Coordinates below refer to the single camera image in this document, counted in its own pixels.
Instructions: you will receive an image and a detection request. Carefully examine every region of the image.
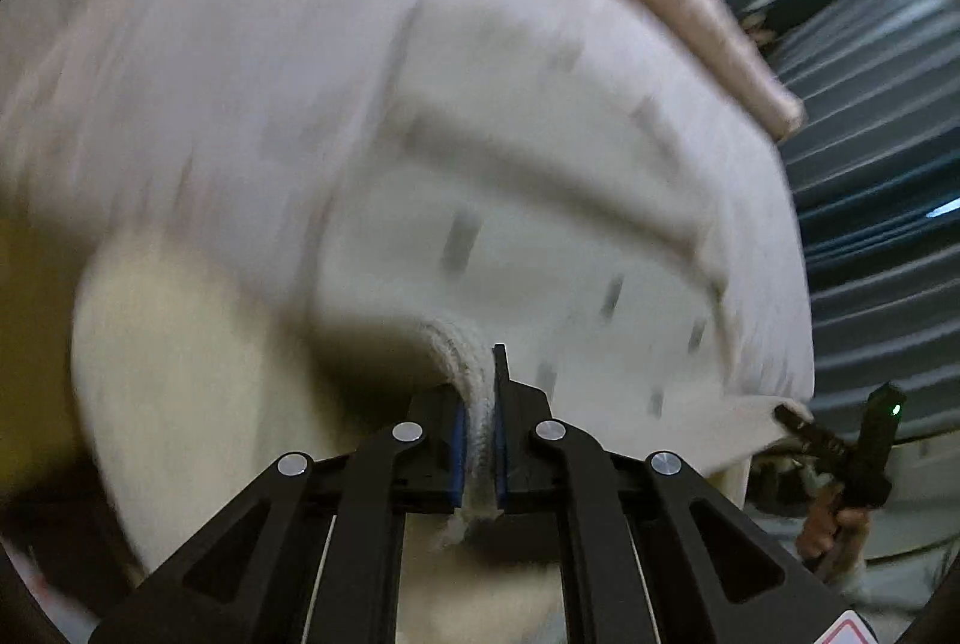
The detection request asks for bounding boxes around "person's right hand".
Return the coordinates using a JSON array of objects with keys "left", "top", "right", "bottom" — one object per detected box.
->
[{"left": 795, "top": 485, "right": 872, "bottom": 568}]

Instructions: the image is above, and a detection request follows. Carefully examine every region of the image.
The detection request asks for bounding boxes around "blue pleated curtain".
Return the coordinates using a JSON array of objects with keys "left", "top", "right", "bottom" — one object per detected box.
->
[{"left": 772, "top": 0, "right": 960, "bottom": 446}]

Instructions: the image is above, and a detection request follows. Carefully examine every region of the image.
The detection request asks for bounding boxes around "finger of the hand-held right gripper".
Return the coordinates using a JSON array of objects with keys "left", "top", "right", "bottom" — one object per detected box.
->
[{"left": 772, "top": 404, "right": 854, "bottom": 466}]

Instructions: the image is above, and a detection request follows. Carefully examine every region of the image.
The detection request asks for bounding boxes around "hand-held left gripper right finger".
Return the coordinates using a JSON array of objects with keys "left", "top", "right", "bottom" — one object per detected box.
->
[{"left": 491, "top": 344, "right": 875, "bottom": 644}]

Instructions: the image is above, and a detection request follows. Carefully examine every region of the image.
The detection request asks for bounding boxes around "white butterfly print blanket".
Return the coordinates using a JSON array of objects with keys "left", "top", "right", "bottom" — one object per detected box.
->
[{"left": 0, "top": 0, "right": 818, "bottom": 487}]

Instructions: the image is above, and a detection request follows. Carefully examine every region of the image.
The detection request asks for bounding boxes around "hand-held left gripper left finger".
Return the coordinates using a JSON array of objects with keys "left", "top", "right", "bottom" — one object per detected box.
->
[{"left": 88, "top": 385, "right": 470, "bottom": 644}]

